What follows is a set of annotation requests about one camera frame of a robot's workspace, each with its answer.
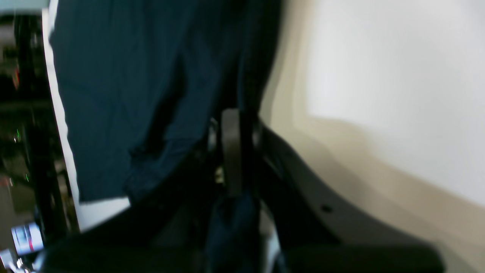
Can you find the black T-shirt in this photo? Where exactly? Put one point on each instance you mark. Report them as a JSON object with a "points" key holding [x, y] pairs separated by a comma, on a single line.
{"points": [[140, 81]]}

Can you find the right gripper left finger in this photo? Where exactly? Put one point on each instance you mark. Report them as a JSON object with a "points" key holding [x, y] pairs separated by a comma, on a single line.
{"points": [[160, 234]]}

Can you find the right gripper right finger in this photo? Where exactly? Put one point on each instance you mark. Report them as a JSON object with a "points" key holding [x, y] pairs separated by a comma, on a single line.
{"points": [[318, 230]]}

